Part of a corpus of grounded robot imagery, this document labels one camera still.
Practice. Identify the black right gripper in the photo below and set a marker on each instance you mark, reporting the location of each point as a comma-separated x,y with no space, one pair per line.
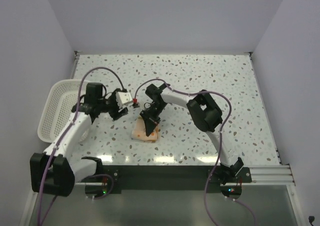
150,125

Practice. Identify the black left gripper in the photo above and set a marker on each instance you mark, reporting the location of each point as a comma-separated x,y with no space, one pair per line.
115,114

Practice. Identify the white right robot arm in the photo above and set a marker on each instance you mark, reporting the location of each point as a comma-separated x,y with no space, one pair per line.
206,116

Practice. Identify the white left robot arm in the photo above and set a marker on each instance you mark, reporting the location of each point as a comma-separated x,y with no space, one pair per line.
87,109

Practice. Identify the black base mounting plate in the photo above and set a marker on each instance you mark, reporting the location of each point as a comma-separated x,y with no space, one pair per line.
170,177

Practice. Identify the white perforated plastic basket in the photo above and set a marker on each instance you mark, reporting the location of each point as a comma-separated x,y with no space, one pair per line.
58,107

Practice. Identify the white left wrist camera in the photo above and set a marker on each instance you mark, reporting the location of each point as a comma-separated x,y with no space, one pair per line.
123,99

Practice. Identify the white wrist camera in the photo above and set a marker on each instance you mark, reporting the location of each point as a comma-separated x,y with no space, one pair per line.
135,103
123,99

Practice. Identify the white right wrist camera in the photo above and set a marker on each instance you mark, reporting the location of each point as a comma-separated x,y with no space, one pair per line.
135,103

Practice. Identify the aluminium frame rail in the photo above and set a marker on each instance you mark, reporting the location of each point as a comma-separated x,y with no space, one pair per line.
270,174

